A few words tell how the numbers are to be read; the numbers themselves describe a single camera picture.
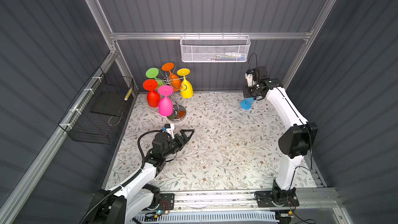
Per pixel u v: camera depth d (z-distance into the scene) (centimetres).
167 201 73
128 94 82
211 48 124
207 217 77
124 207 43
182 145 72
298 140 51
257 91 76
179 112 117
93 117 72
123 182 47
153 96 86
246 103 102
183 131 73
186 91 94
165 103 82
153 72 85
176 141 72
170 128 77
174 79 92
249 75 80
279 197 66
